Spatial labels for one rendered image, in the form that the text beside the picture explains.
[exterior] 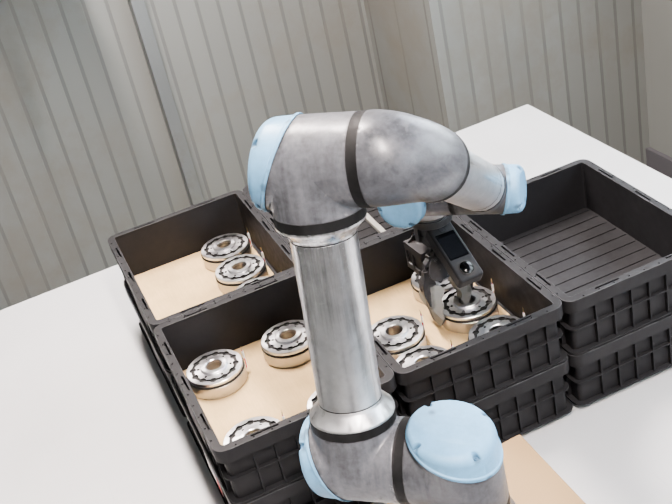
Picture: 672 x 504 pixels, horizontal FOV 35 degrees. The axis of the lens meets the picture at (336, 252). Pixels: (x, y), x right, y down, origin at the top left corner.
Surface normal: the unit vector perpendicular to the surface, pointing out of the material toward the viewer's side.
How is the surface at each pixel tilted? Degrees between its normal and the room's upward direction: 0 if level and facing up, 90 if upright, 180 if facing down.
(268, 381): 0
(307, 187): 87
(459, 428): 9
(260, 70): 90
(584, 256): 0
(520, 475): 4
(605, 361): 90
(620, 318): 90
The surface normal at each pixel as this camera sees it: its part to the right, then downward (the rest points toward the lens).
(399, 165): 0.25, 0.19
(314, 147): -0.34, -0.21
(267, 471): 0.38, 0.41
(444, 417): -0.09, -0.80
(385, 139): 0.09, -0.29
